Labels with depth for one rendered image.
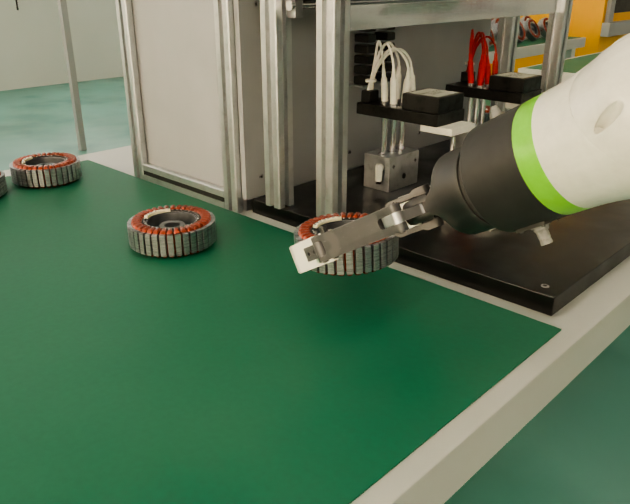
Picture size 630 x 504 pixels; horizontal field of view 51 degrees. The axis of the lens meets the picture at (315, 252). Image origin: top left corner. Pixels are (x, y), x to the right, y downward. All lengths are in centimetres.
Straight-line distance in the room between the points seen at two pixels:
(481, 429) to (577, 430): 132
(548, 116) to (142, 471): 38
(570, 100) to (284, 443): 32
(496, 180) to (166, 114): 70
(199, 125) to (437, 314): 51
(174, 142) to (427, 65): 49
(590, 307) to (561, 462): 102
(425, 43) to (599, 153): 83
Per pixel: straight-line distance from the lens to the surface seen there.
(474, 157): 52
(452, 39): 133
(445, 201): 55
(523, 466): 171
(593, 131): 46
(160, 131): 113
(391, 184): 101
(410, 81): 102
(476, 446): 56
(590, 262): 82
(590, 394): 202
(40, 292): 80
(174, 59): 106
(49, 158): 125
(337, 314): 69
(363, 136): 115
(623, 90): 44
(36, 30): 755
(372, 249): 66
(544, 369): 64
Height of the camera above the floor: 108
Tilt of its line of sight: 23 degrees down
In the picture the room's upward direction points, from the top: straight up
